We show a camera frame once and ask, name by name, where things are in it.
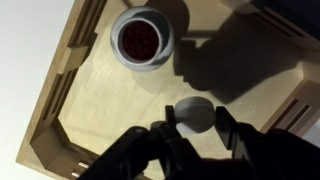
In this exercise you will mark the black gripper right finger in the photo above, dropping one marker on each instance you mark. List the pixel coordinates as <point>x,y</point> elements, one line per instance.
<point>226,128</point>

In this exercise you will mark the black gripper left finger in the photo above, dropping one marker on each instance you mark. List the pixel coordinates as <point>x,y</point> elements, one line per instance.
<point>170,115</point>

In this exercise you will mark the wooden slatted tray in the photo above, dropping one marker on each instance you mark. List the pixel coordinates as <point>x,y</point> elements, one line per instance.
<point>110,110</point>

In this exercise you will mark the small white cup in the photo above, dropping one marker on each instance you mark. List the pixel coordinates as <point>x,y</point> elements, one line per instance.
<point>141,40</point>

